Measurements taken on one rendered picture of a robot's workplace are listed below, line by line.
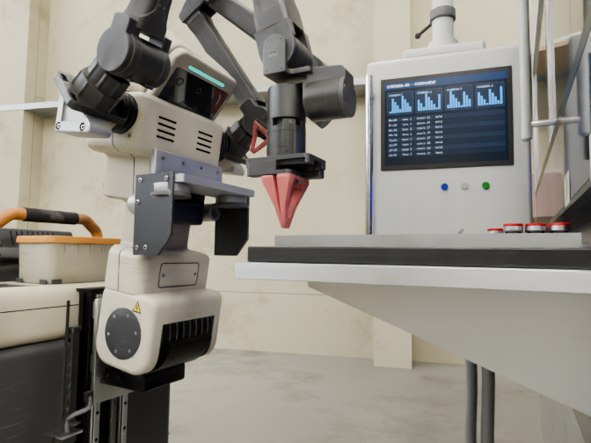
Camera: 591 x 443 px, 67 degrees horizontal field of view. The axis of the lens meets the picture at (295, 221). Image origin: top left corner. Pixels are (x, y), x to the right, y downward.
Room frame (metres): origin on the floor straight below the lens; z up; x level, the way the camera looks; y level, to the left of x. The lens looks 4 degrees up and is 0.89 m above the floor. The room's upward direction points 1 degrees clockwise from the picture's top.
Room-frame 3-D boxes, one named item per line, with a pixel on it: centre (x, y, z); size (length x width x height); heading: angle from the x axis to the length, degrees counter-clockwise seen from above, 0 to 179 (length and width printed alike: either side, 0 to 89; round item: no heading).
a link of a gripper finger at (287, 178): (0.65, 0.03, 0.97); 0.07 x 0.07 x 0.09; 63
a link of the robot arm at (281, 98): (0.64, 0.01, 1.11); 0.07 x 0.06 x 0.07; 64
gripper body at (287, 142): (0.64, 0.01, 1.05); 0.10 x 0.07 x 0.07; 63
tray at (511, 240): (0.62, -0.18, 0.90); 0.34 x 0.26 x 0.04; 63
